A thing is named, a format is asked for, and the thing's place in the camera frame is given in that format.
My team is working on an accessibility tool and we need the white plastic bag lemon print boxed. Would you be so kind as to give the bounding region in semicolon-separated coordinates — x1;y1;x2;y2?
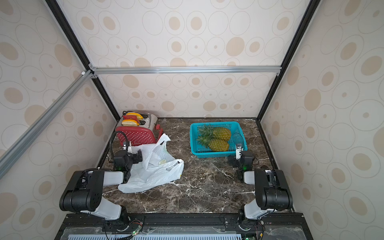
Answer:
118;134;184;194

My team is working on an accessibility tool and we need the horizontal aluminium frame bar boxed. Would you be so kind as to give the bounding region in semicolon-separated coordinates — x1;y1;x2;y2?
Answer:
91;66;281;75

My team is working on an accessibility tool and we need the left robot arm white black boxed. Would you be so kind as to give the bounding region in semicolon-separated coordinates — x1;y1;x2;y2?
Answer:
59;149;143;223

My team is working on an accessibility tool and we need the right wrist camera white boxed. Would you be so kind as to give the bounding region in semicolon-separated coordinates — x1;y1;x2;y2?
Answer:
236;144;243;160

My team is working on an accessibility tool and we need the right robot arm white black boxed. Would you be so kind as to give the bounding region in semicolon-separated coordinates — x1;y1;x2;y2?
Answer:
228;151;293;223

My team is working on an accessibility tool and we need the pineapple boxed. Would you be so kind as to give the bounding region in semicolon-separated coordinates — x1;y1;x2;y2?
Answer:
199;125;232;142
197;136;230;152

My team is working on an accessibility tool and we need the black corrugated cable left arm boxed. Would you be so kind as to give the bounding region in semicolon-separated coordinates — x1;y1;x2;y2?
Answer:
108;130;130;163

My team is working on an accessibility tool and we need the teal plastic basket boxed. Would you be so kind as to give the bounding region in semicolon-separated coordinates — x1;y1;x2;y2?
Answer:
190;122;248;158

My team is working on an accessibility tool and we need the diagonal aluminium frame bar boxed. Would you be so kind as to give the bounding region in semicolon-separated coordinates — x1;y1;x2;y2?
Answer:
1;70;93;177

